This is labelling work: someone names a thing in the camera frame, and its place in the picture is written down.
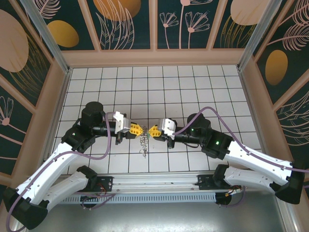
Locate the steel keyring bunch with plates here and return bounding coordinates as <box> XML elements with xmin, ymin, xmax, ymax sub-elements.
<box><xmin>138</xmin><ymin>124</ymin><xmax>152</xmax><ymax>158</ymax></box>

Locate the grey metal sheet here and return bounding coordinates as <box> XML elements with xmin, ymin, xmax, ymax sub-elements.
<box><xmin>14</xmin><ymin>190</ymin><xmax>298</xmax><ymax>232</ymax></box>

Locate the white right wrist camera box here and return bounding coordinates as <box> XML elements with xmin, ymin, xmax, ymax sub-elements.
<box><xmin>157</xmin><ymin>117</ymin><xmax>178</xmax><ymax>141</ymax></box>

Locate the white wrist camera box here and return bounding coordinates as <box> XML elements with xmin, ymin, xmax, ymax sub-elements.
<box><xmin>112</xmin><ymin>110</ymin><xmax>132</xmax><ymax>134</ymax></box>
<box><xmin>157</xmin><ymin>117</ymin><xmax>178</xmax><ymax>141</ymax></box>

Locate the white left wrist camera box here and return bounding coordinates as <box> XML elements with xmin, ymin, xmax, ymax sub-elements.
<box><xmin>112</xmin><ymin>110</ymin><xmax>132</xmax><ymax>134</ymax></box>

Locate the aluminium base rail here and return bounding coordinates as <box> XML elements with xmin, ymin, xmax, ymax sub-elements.
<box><xmin>23</xmin><ymin>171</ymin><xmax>289</xmax><ymax>194</ymax></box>

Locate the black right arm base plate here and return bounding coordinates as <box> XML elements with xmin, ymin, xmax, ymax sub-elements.
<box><xmin>197</xmin><ymin>174</ymin><xmax>242</xmax><ymax>193</ymax></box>

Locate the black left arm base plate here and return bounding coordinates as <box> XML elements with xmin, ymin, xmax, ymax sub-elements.
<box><xmin>69</xmin><ymin>175</ymin><xmax>114</xmax><ymax>193</ymax></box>

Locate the grey slotted cable duct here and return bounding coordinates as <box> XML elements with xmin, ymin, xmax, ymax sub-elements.
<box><xmin>33</xmin><ymin>193</ymin><xmax>217</xmax><ymax>205</ymax></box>

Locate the black cable port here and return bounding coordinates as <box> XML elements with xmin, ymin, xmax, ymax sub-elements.
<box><xmin>80</xmin><ymin>197</ymin><xmax>98</xmax><ymax>210</ymax></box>

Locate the aluminium corner post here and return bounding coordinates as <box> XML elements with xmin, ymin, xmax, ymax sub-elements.
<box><xmin>236</xmin><ymin>0</ymin><xmax>279</xmax><ymax>71</ymax></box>
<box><xmin>19</xmin><ymin>0</ymin><xmax>73</xmax><ymax>74</ymax></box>

